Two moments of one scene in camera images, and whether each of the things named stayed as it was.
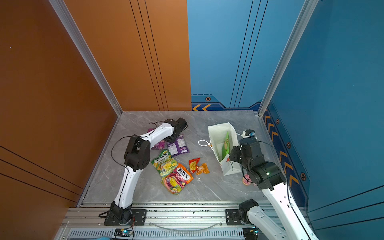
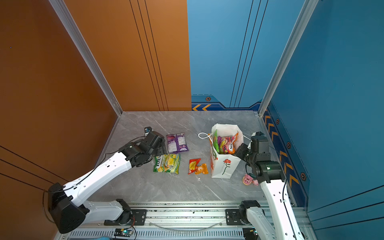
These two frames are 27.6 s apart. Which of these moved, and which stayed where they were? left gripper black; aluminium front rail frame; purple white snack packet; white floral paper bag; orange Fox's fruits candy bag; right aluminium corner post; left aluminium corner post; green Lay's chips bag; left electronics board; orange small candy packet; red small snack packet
Moved: orange Fox's fruits candy bag; left gripper black; white floral paper bag; green Lay's chips bag
Stayed: purple white snack packet; red small snack packet; left aluminium corner post; left electronics board; orange small candy packet; aluminium front rail frame; right aluminium corner post
